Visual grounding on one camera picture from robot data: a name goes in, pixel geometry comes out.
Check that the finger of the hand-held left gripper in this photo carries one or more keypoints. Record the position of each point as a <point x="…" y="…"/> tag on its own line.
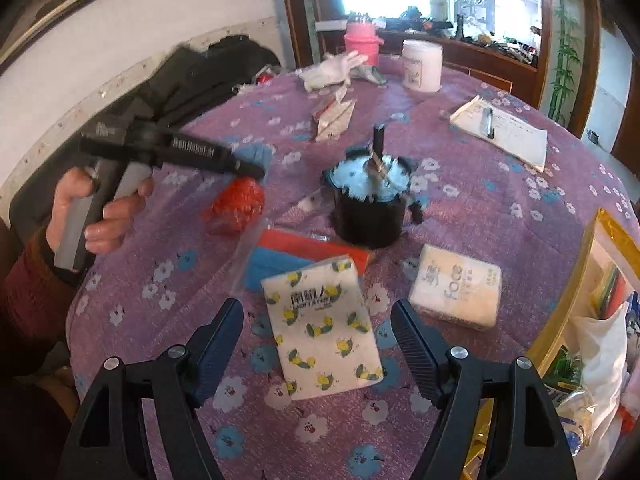
<point x="247" y="167"/>

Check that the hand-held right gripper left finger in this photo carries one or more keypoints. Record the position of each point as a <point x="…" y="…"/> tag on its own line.
<point x="220" y="355"/>

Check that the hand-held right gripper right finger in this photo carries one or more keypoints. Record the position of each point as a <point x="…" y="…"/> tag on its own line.
<point x="415" y="355"/>

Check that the blue fluffy cloth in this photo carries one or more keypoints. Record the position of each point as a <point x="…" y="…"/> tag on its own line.
<point x="252" y="152"/>

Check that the red mesh scrubber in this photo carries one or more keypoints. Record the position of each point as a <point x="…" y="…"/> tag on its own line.
<point x="235" y="205"/>

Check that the white tissue pack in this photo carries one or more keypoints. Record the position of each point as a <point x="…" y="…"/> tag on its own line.
<point x="450" y="290"/>

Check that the lemon print tissue pack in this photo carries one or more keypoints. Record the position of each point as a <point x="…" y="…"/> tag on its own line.
<point x="320" y="330"/>

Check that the yellow cardboard box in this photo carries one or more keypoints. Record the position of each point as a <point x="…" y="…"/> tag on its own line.
<point x="575" y="285"/>

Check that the multicolour sponge pack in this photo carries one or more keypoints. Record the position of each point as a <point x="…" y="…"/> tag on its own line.
<point x="612" y="290"/>

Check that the person's left forearm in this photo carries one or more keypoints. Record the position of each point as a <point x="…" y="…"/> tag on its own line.
<point x="30" y="305"/>

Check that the person's left hand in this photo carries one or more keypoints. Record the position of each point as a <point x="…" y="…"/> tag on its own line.
<point x="115" y="225"/>

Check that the black bag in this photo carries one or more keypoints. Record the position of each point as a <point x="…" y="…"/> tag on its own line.
<point x="200" y="75"/>

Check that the red and blue cloth pack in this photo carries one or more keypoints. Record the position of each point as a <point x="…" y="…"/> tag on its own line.
<point x="290" y="255"/>

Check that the torn paper packet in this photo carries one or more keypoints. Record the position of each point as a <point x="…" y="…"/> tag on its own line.
<point x="332" y="120"/>

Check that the white glove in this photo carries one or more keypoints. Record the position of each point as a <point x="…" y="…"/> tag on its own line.
<point x="325" y="72"/>

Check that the black pot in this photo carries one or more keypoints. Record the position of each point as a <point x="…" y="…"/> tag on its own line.
<point x="367" y="220"/>

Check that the grey glove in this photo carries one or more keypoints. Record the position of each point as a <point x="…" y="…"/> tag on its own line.
<point x="372" y="76"/>

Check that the purple floral tablecloth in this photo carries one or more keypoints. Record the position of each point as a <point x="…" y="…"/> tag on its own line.
<point x="475" y="200"/>

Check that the pink container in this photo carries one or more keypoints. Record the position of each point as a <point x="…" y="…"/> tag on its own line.
<point x="362" y="45"/>

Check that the white plastic bag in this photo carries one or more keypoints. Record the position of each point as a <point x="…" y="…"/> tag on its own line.
<point x="600" y="360"/>

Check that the white plastic jar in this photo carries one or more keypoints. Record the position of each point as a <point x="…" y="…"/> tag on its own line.
<point x="422" y="67"/>

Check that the paper notepad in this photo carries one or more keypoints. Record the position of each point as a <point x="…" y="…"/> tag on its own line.
<point x="520" y="135"/>

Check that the black pen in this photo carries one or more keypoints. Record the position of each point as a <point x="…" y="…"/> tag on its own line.
<point x="489" y="122"/>

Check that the bamboo painted glass panel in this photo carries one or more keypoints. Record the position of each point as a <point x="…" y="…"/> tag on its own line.
<point x="565" y="60"/>

